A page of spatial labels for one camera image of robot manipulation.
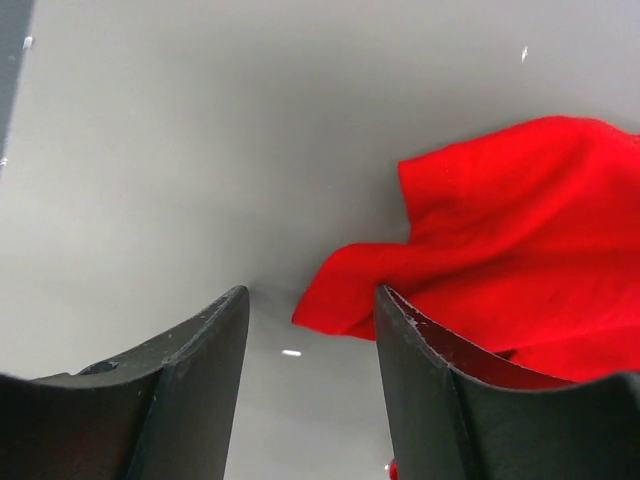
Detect red t shirt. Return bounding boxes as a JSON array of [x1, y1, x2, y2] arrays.
[[292, 116, 639, 383]]

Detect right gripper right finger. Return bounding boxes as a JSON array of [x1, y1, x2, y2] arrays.
[[374, 286, 639, 479]]

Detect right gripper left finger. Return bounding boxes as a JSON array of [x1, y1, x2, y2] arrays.
[[1, 286, 249, 479]]

